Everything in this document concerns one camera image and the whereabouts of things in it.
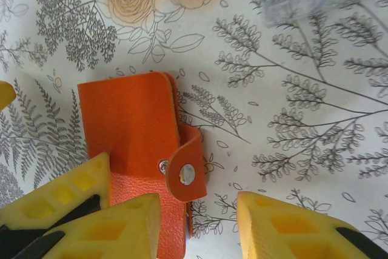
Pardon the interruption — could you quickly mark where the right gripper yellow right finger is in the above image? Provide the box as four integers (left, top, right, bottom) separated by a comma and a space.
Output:
236, 191, 388, 259

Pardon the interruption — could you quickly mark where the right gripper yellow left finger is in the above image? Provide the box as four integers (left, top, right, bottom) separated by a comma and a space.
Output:
18, 193, 161, 259

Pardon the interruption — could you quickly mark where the orange leather card holder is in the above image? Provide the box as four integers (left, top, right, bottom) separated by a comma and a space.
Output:
77, 72, 209, 259

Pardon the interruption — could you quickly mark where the floral patterned table cover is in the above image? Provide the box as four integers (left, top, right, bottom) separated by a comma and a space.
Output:
0, 0, 388, 259

